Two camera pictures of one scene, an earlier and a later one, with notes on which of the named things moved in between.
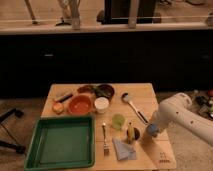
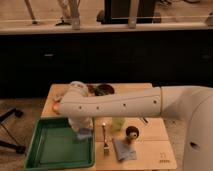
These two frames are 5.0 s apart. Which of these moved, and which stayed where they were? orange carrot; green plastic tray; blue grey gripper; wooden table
Moved: blue grey gripper
Stayed: green plastic tray; orange carrot; wooden table
